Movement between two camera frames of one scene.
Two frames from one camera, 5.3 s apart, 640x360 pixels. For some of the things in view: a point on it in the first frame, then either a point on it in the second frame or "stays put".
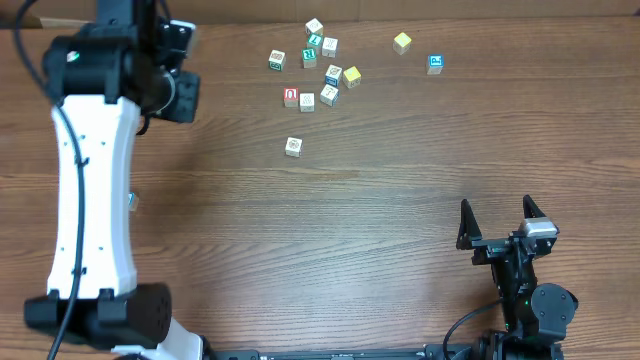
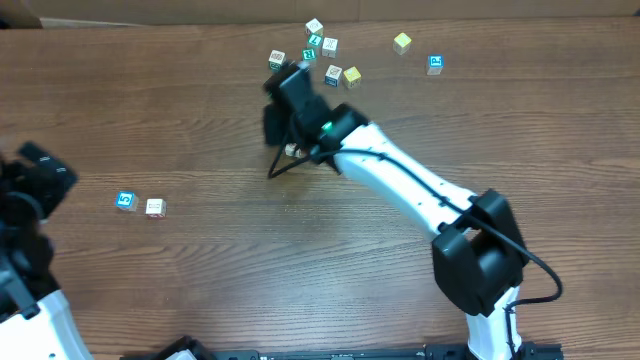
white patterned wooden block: [329, 47] stays put
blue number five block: [132, 201] stays put
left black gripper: [189, 85] → [25, 178]
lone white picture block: [293, 147] stays put
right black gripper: [489, 248] → [272, 119]
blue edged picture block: [333, 74] stays put
